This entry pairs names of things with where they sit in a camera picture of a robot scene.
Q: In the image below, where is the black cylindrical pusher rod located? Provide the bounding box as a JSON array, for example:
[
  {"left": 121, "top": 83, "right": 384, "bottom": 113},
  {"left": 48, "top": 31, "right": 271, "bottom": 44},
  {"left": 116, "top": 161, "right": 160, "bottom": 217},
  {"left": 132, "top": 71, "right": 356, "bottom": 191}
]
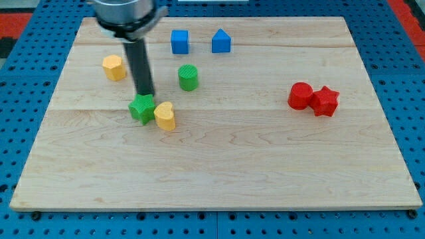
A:
[{"left": 124, "top": 39, "right": 155, "bottom": 96}]

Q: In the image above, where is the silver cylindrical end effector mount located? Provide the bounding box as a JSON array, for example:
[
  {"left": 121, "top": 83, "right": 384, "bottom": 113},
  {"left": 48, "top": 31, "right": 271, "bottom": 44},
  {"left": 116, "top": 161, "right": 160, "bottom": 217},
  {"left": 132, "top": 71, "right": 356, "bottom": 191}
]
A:
[{"left": 88, "top": 0, "right": 169, "bottom": 42}]

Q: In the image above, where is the green star block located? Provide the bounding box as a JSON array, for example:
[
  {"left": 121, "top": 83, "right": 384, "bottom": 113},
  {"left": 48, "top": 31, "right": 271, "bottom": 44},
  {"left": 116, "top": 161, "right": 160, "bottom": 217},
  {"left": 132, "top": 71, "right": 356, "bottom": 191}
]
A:
[{"left": 128, "top": 94, "right": 155, "bottom": 125}]

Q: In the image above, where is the red star block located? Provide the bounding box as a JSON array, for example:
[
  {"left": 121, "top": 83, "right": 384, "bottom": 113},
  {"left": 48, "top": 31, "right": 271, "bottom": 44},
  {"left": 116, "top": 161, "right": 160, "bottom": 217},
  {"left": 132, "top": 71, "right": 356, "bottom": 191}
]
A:
[{"left": 309, "top": 86, "right": 339, "bottom": 117}]

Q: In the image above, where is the yellow hexagon block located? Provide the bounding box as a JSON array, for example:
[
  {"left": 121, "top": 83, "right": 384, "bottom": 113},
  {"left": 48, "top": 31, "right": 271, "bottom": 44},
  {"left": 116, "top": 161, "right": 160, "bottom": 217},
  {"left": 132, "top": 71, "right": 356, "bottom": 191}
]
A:
[{"left": 102, "top": 54, "right": 127, "bottom": 81}]

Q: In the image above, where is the blue cube block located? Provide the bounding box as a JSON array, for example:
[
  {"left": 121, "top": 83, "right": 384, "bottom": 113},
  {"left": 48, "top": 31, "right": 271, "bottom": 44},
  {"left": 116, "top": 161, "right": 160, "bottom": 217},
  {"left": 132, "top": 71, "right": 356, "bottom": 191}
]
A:
[{"left": 171, "top": 30, "right": 189, "bottom": 54}]

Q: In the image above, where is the green cylinder block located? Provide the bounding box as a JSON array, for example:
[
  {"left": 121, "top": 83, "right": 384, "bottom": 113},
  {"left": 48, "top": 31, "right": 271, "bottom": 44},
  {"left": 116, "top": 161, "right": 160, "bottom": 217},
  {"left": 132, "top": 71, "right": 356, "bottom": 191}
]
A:
[{"left": 178, "top": 64, "right": 199, "bottom": 91}]

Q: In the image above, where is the yellow heart block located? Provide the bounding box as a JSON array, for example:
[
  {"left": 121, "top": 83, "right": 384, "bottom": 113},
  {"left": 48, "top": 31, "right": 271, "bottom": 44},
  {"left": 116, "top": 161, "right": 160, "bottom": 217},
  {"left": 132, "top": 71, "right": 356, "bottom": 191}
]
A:
[{"left": 154, "top": 102, "right": 176, "bottom": 131}]

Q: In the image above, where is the blue triangle-top block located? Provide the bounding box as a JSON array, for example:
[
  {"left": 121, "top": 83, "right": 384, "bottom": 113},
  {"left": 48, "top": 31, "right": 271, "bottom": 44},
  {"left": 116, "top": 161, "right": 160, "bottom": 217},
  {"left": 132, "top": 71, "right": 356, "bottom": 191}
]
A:
[{"left": 211, "top": 29, "right": 232, "bottom": 53}]

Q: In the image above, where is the light wooden board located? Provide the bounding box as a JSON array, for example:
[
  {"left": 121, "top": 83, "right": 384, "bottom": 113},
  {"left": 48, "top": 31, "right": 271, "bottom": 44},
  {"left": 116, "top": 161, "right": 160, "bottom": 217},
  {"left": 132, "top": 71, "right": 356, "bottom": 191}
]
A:
[{"left": 10, "top": 17, "right": 422, "bottom": 212}]

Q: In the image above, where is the red cylinder block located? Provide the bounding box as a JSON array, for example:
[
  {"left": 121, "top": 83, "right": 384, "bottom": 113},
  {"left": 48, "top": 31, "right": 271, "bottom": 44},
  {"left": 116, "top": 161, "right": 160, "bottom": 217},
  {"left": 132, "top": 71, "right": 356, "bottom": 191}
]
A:
[{"left": 288, "top": 82, "right": 313, "bottom": 110}]

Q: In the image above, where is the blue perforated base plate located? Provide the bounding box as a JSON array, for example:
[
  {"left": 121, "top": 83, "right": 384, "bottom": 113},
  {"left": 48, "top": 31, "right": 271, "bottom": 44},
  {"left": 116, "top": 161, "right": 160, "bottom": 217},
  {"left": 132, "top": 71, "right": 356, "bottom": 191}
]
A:
[{"left": 1, "top": 1, "right": 424, "bottom": 238}]

